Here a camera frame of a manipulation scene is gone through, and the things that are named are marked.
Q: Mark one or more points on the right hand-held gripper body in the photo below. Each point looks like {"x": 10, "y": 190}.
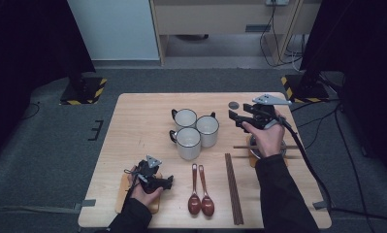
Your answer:
{"x": 262, "y": 116}

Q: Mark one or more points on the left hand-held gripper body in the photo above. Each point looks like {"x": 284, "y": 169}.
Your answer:
{"x": 147, "y": 176}

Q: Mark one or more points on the stainless steel bowl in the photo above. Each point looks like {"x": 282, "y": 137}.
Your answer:
{"x": 253, "y": 142}

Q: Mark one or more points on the white enamel mug black rim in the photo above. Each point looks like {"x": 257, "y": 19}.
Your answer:
{"x": 185, "y": 118}
{"x": 188, "y": 142}
{"x": 208, "y": 129}

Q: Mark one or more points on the square carved wooden coaster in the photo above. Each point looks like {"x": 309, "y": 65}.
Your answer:
{"x": 251, "y": 162}
{"x": 122, "y": 198}

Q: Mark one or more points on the reddish brown wooden spoon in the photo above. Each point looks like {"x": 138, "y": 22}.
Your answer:
{"x": 208, "y": 206}
{"x": 194, "y": 204}

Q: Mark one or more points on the bundle of brown chopsticks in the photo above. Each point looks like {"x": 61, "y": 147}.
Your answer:
{"x": 234, "y": 194}

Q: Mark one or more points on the person's left hand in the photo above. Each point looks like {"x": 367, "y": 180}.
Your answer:
{"x": 142, "y": 195}

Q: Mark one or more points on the person's right hand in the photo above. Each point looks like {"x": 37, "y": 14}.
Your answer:
{"x": 270, "y": 140}

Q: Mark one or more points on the grey round table grommet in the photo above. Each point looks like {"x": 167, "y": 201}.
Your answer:
{"x": 233, "y": 104}

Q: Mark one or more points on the black hazard-striped stand base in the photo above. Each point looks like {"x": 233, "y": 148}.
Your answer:
{"x": 306, "y": 90}
{"x": 84, "y": 92}

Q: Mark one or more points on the grey tape strip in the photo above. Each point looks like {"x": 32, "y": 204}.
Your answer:
{"x": 319, "y": 205}
{"x": 85, "y": 204}

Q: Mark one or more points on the light wooden desk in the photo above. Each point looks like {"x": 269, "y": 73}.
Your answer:
{"x": 207, "y": 17}

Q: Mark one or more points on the white power strip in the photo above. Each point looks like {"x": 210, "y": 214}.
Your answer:
{"x": 277, "y": 2}

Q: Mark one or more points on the black curtain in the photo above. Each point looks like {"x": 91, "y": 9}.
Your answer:
{"x": 365, "y": 48}
{"x": 26, "y": 48}

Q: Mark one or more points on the white panel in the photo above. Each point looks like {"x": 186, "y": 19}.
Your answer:
{"x": 116, "y": 29}

